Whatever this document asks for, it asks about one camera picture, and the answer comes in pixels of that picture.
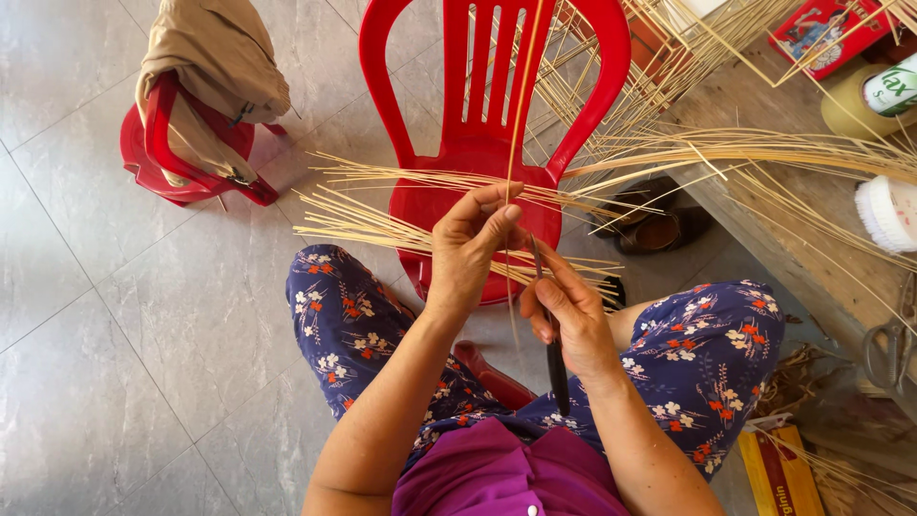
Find dark handled knife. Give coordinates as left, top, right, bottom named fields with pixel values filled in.
left=529, top=233, right=572, bottom=418

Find white and green bottle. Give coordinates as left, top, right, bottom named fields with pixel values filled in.
left=862, top=52, right=917, bottom=118

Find red picture tin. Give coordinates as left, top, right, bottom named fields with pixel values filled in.
left=768, top=0, right=898, bottom=80

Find bamboo lattice frame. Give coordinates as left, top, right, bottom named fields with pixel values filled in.
left=469, top=0, right=917, bottom=166

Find beige cloth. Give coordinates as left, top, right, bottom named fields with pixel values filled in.
left=135, top=0, right=292, bottom=187

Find person's right hand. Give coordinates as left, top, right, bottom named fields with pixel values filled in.
left=519, top=240, right=626, bottom=385

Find red plastic chair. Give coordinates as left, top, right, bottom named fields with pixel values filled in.
left=358, top=0, right=633, bottom=308

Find purple shirt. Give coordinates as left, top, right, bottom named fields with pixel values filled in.
left=390, top=417, right=633, bottom=516

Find person's left hand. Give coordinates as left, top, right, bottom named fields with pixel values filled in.
left=427, top=181, right=531, bottom=321

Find grey metal scissors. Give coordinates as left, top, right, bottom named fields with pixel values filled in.
left=861, top=276, right=917, bottom=404

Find pile of dry bamboo shavings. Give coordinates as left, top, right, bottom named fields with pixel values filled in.
left=752, top=343, right=832, bottom=420

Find low red stool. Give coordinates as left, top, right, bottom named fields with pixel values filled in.
left=452, top=340, right=538, bottom=412

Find thin bamboo strip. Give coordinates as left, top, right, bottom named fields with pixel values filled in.
left=501, top=0, right=547, bottom=352

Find bundle of short bamboo strips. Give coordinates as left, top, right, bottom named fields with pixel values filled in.
left=294, top=152, right=624, bottom=305

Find wooden workbench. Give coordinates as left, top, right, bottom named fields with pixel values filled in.
left=655, top=29, right=917, bottom=384

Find yellow and red carton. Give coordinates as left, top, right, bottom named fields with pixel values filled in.
left=737, top=423, right=826, bottom=516

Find small red plastic stool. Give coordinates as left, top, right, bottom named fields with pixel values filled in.
left=119, top=69, right=289, bottom=209

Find bundle of long bamboo strips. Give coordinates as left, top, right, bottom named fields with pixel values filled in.
left=562, top=125, right=917, bottom=273

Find blue floral trousers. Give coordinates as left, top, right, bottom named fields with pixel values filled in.
left=286, top=244, right=786, bottom=483

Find white round brush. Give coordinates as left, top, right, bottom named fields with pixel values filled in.
left=853, top=175, right=917, bottom=254

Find beige tape roll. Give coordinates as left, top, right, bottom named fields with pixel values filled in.
left=820, top=64, right=917, bottom=141

